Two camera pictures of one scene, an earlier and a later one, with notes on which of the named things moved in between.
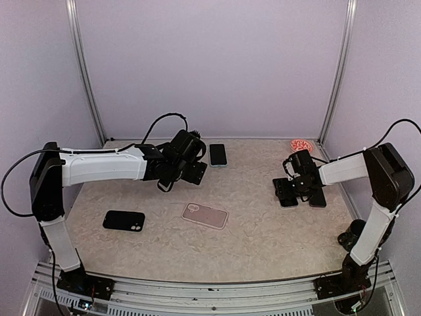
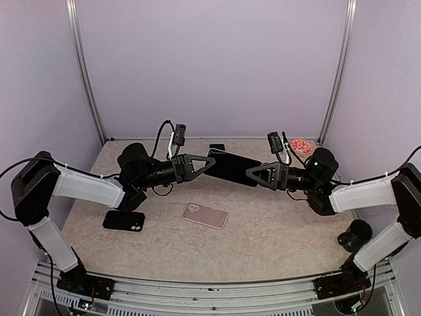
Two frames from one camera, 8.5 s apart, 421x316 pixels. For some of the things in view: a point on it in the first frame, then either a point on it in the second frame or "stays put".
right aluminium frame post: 344,69 stays put
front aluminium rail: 286,298 stays put
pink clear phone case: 205,215 stays put
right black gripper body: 298,189 -> 284,178
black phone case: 124,220 stays put
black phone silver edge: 287,201 -> 231,167
